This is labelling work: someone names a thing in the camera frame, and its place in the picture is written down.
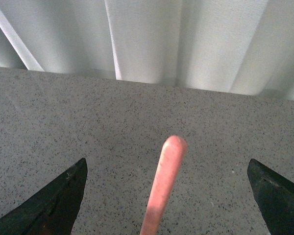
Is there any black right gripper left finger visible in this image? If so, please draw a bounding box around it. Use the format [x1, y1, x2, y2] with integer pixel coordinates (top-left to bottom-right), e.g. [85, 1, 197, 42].
[0, 158, 88, 235]

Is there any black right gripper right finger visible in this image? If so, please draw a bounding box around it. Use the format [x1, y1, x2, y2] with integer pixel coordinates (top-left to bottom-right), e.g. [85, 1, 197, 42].
[247, 159, 294, 235]

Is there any pink chopstick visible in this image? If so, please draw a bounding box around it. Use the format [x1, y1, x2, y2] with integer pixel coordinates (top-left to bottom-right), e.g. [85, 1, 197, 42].
[140, 135, 187, 235]

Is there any white curtain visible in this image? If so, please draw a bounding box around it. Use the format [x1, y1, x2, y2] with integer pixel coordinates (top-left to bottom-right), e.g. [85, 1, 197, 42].
[0, 0, 294, 100]

